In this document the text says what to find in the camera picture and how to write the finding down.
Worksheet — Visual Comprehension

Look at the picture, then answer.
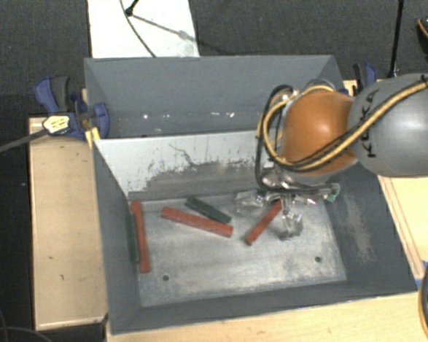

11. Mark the red-brown flat block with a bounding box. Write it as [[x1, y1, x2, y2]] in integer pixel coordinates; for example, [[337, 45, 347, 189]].
[[129, 199, 152, 275], [241, 199, 287, 247], [160, 201, 236, 243]]

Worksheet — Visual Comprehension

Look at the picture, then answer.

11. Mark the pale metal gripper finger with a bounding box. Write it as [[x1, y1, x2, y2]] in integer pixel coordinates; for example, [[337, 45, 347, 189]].
[[235, 189, 268, 214], [278, 196, 305, 241]]

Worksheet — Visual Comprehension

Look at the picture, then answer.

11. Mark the grey metal bin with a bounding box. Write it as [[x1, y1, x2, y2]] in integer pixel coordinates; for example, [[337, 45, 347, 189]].
[[82, 35, 421, 337]]

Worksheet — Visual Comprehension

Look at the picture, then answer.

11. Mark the pale wood flat board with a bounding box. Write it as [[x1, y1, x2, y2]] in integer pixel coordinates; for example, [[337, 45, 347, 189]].
[[20, 112, 111, 332]]

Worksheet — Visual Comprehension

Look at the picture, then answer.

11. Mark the dark green flat block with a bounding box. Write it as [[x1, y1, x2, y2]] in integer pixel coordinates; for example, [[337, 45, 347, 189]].
[[184, 192, 234, 227]]

